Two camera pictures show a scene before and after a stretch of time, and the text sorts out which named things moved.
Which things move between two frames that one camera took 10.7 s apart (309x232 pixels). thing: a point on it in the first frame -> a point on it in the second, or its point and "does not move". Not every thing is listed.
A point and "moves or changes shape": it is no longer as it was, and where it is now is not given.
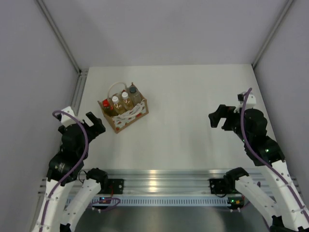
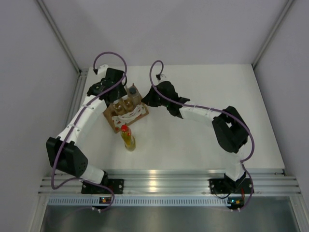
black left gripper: [96, 129] -> [121, 91]
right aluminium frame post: [280, 20] does not move
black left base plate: [115, 186] does not move
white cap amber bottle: [126, 102] does not move
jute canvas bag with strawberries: [113, 84] moves or changes shape
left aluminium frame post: [59, 35] does not move
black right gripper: [222, 111] -> [148, 100]
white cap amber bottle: [118, 107] does not move
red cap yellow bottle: [108, 109] -> [128, 139]
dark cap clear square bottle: [134, 96] does not move
